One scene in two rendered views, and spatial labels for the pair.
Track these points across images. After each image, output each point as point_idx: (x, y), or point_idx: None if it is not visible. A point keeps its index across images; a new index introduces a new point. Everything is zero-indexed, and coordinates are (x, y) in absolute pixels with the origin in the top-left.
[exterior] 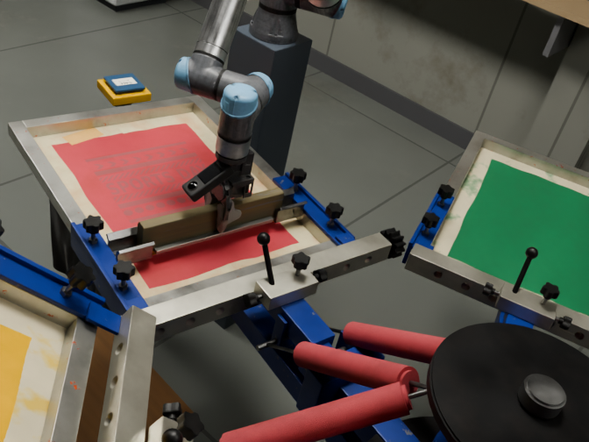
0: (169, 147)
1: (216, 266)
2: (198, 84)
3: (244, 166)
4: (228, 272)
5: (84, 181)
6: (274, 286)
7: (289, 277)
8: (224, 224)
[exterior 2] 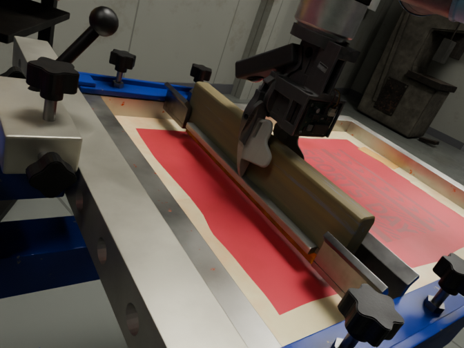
0: (420, 209)
1: (182, 184)
2: None
3: (316, 68)
4: (146, 161)
5: (306, 141)
6: (23, 88)
7: (43, 108)
8: (239, 152)
